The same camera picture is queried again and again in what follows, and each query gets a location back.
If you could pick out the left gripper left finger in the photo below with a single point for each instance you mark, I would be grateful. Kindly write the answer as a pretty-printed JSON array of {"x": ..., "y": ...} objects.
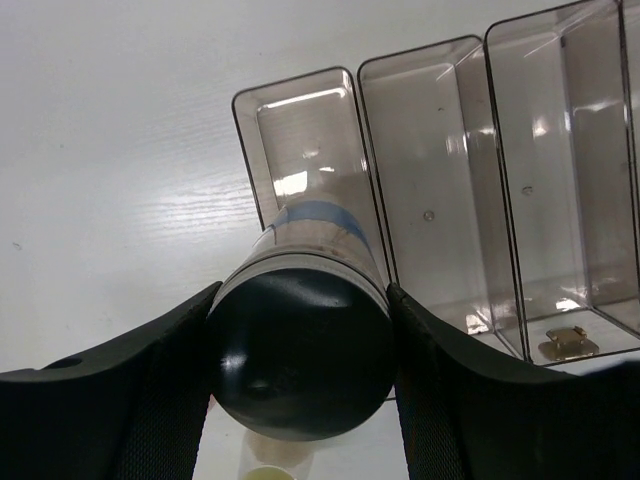
[{"x": 133, "y": 407}]

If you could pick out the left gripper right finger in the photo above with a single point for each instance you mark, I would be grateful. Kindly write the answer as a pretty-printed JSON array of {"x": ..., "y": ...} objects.
[{"x": 468, "y": 411}]

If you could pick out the blue label spice bottle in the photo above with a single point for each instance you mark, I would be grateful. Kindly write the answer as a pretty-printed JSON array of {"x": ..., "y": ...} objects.
[{"x": 299, "y": 337}]

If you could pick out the clear organizer bin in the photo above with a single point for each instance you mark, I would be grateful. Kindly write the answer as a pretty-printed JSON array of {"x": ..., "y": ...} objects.
[
  {"x": 428, "y": 116},
  {"x": 562, "y": 108},
  {"x": 303, "y": 138}
]

